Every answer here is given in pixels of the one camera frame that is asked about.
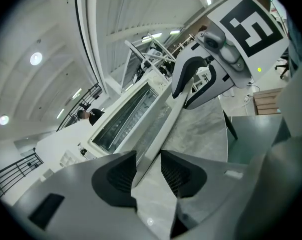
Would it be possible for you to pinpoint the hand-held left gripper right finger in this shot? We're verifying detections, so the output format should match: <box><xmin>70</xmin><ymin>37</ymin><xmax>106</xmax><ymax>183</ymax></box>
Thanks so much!
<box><xmin>160</xmin><ymin>149</ymin><xmax>269</xmax><ymax>240</ymax></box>

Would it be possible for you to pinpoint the white tray on table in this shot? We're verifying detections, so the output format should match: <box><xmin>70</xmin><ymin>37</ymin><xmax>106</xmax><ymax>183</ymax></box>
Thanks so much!
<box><xmin>87</xmin><ymin>70</ymin><xmax>174</xmax><ymax>160</ymax></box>

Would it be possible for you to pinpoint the white cubby shelf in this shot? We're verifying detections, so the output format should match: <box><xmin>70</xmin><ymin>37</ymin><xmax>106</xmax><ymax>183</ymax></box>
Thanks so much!
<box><xmin>59</xmin><ymin>150</ymin><xmax>82</xmax><ymax>170</ymax></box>

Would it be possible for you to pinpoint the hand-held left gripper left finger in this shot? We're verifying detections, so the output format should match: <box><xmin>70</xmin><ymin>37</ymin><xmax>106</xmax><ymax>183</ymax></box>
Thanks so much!
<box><xmin>12</xmin><ymin>149</ymin><xmax>154</xmax><ymax>240</ymax></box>

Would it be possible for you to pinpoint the white metal frame rig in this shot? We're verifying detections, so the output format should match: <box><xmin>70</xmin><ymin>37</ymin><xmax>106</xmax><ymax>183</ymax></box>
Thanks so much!
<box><xmin>124</xmin><ymin>39</ymin><xmax>178</xmax><ymax>85</ymax></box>

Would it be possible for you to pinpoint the black table leg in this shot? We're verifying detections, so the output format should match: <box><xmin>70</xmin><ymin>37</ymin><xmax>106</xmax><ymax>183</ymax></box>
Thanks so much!
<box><xmin>221</xmin><ymin>108</ymin><xmax>239</xmax><ymax>141</ymax></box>

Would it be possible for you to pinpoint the black stair railing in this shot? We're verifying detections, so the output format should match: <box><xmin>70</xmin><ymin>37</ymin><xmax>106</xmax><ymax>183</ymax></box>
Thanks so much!
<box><xmin>56</xmin><ymin>82</ymin><xmax>103</xmax><ymax>133</ymax></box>

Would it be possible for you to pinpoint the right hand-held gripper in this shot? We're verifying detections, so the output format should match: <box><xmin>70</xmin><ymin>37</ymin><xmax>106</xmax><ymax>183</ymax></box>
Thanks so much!
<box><xmin>184</xmin><ymin>0</ymin><xmax>291</xmax><ymax>110</ymax></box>

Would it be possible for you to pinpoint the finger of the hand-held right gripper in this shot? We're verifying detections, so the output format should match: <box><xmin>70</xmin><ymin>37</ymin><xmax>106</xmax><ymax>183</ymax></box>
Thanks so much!
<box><xmin>171</xmin><ymin>42</ymin><xmax>212</xmax><ymax>100</ymax></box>

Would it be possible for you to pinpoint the black office chair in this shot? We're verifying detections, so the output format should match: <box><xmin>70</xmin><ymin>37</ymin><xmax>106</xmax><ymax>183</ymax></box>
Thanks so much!
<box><xmin>274</xmin><ymin>54</ymin><xmax>291</xmax><ymax>80</ymax></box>

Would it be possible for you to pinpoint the row of linear ceiling lights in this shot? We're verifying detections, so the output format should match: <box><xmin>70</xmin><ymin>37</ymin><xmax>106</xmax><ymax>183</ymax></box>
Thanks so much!
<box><xmin>56</xmin><ymin>0</ymin><xmax>212</xmax><ymax>120</ymax></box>

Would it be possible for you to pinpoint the person's light blue sweatshirt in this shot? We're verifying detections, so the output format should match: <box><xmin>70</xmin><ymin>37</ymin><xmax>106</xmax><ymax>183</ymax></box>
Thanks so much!
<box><xmin>240</xmin><ymin>0</ymin><xmax>302</xmax><ymax>225</ymax></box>

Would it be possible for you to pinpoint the long white strip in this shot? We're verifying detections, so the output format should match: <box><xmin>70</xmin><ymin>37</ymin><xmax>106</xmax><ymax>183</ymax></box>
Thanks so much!
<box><xmin>131</xmin><ymin>78</ymin><xmax>199</xmax><ymax>188</ymax></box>

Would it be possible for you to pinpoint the black balcony railing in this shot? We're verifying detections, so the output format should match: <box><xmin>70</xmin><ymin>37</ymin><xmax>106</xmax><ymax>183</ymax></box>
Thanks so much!
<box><xmin>0</xmin><ymin>152</ymin><xmax>44</xmax><ymax>199</ymax></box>

